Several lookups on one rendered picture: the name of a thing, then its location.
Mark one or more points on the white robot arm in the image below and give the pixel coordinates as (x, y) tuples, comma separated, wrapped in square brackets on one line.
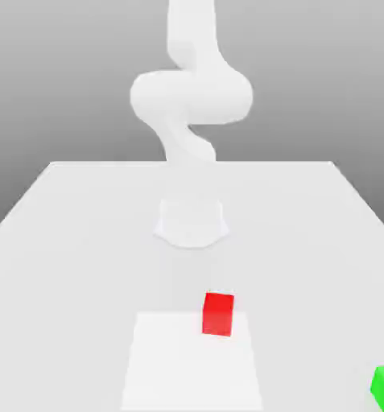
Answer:
[(191, 96)]

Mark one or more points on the small red cube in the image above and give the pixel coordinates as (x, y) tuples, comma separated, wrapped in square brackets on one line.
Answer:
[(218, 315)]

